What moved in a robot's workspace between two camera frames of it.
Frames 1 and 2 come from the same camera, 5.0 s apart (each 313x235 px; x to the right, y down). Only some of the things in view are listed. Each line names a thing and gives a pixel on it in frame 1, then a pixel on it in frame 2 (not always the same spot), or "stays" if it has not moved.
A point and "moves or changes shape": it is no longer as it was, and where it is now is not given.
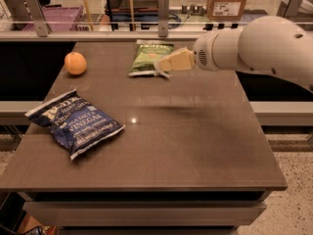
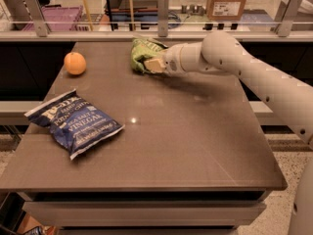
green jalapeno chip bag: [149, 53] moves or changes shape
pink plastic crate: [58, 18] stays
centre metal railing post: [163, 14] stays
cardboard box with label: [227, 2] stays
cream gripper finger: [181, 61] → [155, 66]
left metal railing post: [35, 10] stays
